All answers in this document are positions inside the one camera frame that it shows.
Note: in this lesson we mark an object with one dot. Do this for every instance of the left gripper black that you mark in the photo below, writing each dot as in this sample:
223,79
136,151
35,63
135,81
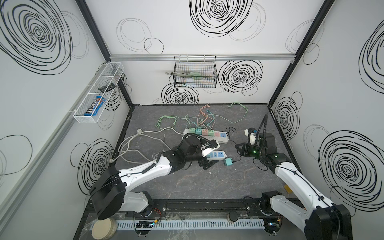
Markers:
205,160

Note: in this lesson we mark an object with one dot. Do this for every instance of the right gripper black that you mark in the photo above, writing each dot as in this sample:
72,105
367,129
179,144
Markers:
245,150

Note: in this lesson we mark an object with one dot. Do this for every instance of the pink charger plug with cable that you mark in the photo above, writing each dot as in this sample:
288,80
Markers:
204,119

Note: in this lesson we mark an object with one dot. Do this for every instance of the small blue white power strip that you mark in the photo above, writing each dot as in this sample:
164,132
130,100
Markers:
216,156

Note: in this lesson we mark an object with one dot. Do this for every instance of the large multicolour power strip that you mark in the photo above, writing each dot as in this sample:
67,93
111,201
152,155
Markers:
220,137

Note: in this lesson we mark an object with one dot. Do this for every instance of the green charger plug with cable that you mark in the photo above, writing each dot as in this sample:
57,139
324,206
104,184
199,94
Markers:
175,118

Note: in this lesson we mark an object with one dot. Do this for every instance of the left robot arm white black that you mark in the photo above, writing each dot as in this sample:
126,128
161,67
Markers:
113,191

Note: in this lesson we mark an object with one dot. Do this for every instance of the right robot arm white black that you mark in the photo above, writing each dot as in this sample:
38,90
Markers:
318,217

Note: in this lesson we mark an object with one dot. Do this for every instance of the yellow jar black lid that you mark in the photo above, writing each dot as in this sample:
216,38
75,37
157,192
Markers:
288,189

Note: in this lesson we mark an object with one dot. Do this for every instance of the green kitchen tongs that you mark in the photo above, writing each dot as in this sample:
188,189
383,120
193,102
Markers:
192,75

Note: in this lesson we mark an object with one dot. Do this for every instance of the black round knob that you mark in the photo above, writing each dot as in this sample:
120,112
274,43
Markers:
233,216

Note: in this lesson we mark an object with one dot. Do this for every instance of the black remote control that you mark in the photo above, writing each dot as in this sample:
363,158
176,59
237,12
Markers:
107,88

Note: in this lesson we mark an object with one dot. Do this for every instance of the blue candy packet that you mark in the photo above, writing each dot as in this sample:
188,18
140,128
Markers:
95,106

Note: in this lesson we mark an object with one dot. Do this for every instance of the round beige lid container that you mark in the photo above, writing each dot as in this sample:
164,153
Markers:
104,229

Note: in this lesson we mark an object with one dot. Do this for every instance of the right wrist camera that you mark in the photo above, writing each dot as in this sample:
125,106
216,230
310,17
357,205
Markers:
252,136

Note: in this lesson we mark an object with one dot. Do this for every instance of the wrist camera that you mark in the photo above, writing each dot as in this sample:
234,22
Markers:
207,150
252,136

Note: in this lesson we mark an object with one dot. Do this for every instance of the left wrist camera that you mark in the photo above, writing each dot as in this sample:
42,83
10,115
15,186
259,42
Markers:
207,150

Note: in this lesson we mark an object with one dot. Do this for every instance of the black front rail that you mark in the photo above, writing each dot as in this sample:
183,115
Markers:
159,208

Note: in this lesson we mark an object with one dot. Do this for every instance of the black wire basket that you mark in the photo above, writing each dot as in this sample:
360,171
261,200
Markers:
197,71

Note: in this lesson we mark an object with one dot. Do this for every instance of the white slotted cable duct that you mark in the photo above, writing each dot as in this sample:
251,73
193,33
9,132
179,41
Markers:
218,224

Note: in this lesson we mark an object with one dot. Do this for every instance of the white wire shelf basket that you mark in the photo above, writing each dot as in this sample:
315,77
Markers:
106,74

